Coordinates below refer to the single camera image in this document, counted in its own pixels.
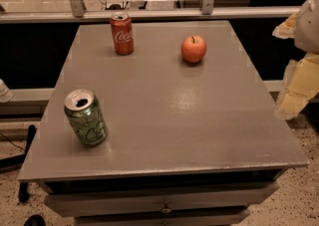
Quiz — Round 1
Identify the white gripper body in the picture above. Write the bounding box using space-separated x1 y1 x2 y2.
294 0 319 54

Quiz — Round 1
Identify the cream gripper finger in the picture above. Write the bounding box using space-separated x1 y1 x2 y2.
275 53 319 120
272 13 298 39

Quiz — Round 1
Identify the green soda can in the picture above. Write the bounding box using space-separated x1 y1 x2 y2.
64 89 108 146

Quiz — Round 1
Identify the red Coca-Cola can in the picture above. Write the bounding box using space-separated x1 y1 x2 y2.
110 12 134 55

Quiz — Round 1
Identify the red apple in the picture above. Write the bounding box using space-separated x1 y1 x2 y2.
180 36 207 64

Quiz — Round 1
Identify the metal drawer knob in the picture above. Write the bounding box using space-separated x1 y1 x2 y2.
160 204 172 214

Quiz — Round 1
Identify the grey cabinet drawer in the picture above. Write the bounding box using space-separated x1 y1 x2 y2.
45 181 279 217

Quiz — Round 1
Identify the white object at left edge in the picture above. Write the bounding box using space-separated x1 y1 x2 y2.
0 79 13 103

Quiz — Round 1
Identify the black chair base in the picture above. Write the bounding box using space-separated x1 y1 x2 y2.
0 124 36 203

